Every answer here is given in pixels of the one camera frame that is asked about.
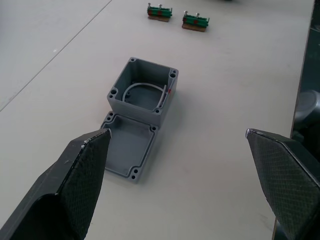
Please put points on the green screw holder block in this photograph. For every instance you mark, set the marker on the green screw holder block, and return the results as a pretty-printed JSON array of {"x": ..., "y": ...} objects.
[
  {"x": 195, "y": 22},
  {"x": 159, "y": 13}
]

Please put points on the grey plastic box lid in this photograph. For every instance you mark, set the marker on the grey plastic box lid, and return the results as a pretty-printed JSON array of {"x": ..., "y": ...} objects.
[{"x": 131, "y": 150}]

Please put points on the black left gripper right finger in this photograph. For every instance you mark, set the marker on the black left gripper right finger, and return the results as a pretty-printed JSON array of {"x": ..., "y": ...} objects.
[{"x": 282, "y": 170}]

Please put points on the grey plastic junction box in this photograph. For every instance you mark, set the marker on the grey plastic junction box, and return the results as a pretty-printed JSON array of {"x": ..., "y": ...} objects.
[{"x": 142, "y": 91}]

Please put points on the grey rounded robot part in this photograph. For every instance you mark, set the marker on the grey rounded robot part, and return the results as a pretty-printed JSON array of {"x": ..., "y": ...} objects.
[{"x": 308, "y": 103}]

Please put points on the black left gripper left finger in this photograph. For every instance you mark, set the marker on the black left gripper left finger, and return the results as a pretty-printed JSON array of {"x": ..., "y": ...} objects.
[{"x": 75, "y": 182}]

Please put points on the silver screw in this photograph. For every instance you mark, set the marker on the silver screw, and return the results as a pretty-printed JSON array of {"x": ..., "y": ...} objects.
[
  {"x": 185, "y": 13},
  {"x": 160, "y": 6},
  {"x": 198, "y": 15},
  {"x": 149, "y": 5}
]

